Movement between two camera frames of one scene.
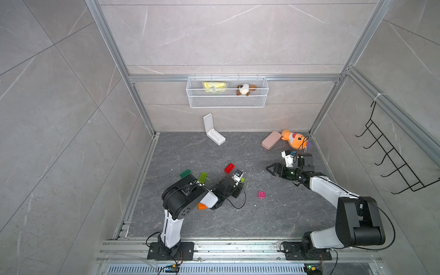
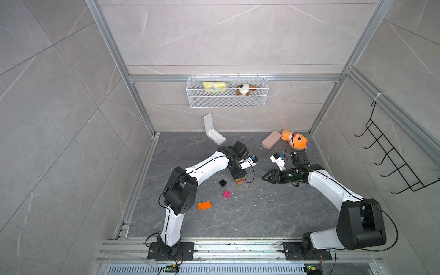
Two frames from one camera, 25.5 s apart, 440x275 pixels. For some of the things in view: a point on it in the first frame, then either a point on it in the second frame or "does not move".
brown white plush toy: (244, 89) does not move
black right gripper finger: (275, 170) -> (274, 179)
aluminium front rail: (136, 251) does not move
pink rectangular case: (271, 140) does not move
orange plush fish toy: (296, 140) does not move
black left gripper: (238, 191) -> (242, 173)
